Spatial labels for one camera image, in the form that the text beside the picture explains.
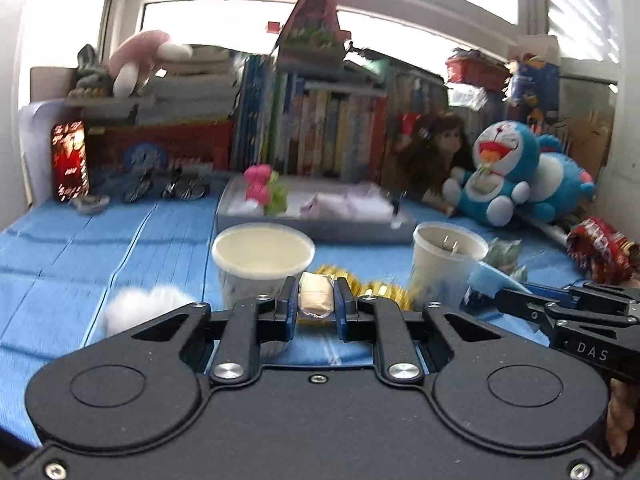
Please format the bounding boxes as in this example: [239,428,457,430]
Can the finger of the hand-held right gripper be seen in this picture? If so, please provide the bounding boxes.
[465,265,608,333]
[520,281,640,311]

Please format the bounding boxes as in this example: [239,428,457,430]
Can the shiny gold pieces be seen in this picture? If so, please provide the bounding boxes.
[315,265,416,311]

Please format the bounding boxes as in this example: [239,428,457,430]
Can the white cardboard box tray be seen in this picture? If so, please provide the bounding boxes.
[216,175,417,246]

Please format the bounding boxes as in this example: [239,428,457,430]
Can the blue packaged toy figure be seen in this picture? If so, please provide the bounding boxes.
[505,52,561,121]

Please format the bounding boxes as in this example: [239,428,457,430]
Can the narrow white paper cup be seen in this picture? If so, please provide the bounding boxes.
[411,221,489,311]

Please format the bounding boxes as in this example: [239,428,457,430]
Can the person's right hand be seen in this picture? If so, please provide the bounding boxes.
[607,377,633,458]

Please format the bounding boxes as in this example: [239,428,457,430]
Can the round blue plush toy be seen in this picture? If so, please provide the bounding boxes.
[525,135,596,223]

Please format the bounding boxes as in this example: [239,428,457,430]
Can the clear plastic bag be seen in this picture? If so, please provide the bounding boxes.
[447,85,488,111]

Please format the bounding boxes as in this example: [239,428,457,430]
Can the small cream packet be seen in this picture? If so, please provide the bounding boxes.
[298,272,334,318]

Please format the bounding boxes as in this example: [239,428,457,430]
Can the miniature house model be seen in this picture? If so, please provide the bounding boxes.
[272,0,351,78]

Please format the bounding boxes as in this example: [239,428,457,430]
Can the grey carabiner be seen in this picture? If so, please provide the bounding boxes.
[70,195,111,213]

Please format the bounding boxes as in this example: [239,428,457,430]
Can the pink plush toy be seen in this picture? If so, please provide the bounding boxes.
[107,30,193,100]

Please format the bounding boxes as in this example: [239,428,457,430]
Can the pale lilac cloth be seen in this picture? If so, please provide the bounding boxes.
[300,182,393,221]

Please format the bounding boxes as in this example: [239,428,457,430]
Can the grey rabbit figurine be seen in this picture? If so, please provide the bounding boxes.
[70,44,111,98]

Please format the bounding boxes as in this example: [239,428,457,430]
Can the row of upright books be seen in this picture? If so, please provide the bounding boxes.
[232,55,391,183]

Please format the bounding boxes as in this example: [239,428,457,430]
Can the white plastic tub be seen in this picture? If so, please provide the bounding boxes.
[211,224,316,311]

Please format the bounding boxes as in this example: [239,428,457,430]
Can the green white wrapper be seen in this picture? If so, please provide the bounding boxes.
[487,236,528,281]

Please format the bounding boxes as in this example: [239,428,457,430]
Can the white stick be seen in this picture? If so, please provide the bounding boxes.
[520,210,571,246]

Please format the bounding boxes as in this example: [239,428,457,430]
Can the black bicycle model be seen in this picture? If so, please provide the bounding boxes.
[122,162,211,204]

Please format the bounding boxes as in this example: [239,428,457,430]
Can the red mesh basket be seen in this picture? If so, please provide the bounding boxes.
[445,50,511,92]

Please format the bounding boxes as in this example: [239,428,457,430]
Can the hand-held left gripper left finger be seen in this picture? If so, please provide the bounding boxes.
[82,276,301,386]

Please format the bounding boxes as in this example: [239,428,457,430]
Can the brown haired doll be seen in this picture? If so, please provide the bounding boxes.
[385,112,468,216]

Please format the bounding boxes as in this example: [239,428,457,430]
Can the brown cardboard box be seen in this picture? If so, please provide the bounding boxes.
[560,110,616,171]

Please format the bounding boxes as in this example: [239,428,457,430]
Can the blue cat plush toy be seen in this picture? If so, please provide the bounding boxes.
[442,120,541,227]

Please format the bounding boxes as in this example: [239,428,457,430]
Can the red snack packet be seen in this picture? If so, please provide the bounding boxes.
[567,217,638,283]

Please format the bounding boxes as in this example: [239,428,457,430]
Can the stack of grey books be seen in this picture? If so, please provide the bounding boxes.
[135,45,246,126]

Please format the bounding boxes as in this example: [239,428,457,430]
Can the red plastic crate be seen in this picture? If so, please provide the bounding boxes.
[85,121,236,176]

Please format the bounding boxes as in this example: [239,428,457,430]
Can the pink and green soft toy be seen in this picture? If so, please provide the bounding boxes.
[243,164,290,218]

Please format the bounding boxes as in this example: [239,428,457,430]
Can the white cotton ball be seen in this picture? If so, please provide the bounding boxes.
[102,285,193,338]

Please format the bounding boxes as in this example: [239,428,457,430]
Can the flat lying books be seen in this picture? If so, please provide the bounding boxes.
[300,77,388,98]

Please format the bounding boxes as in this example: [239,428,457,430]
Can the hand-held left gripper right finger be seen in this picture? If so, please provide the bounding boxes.
[334,277,546,386]

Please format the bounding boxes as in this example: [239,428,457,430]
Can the row of thin picture books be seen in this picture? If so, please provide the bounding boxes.
[387,67,451,126]

